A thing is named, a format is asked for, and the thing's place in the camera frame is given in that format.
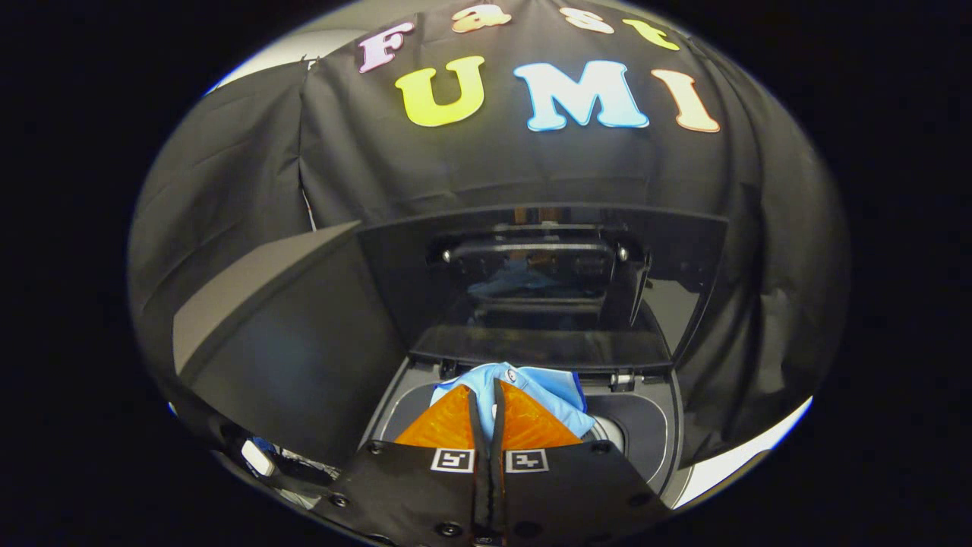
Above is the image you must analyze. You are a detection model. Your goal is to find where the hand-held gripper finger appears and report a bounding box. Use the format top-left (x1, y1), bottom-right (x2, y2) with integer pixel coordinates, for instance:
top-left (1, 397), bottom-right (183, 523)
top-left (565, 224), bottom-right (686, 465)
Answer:
top-left (490, 378), bottom-right (673, 547)
top-left (315, 384), bottom-right (491, 547)

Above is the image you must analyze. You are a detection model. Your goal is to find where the black backdrop cloth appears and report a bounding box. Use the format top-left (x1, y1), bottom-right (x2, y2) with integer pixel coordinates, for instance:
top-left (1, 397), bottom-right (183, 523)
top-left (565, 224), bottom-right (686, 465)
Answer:
top-left (128, 0), bottom-right (851, 464)

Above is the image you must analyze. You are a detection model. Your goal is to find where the white sheet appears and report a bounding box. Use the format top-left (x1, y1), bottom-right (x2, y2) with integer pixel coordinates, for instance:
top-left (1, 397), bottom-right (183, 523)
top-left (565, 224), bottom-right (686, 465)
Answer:
top-left (672, 395), bottom-right (813, 510)

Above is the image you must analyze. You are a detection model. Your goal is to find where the white plastic object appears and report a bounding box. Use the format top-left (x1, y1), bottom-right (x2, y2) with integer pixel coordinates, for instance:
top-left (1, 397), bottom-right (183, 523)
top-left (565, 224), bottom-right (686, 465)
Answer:
top-left (241, 439), bottom-right (276, 478)

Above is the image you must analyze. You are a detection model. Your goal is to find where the dark washing machine lid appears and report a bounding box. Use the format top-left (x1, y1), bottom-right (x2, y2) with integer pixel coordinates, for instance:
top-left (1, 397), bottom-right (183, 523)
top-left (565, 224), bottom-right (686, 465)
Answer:
top-left (357, 205), bottom-right (728, 373)

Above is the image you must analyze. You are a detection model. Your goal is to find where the light blue polo shirt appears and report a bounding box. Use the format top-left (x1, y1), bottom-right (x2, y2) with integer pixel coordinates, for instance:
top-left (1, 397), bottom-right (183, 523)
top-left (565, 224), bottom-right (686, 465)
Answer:
top-left (431, 362), bottom-right (597, 441)

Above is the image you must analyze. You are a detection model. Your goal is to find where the grey cabinet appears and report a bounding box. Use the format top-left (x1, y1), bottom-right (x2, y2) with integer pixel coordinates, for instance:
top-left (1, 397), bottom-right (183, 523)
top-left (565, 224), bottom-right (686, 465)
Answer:
top-left (171, 220), bottom-right (411, 468)

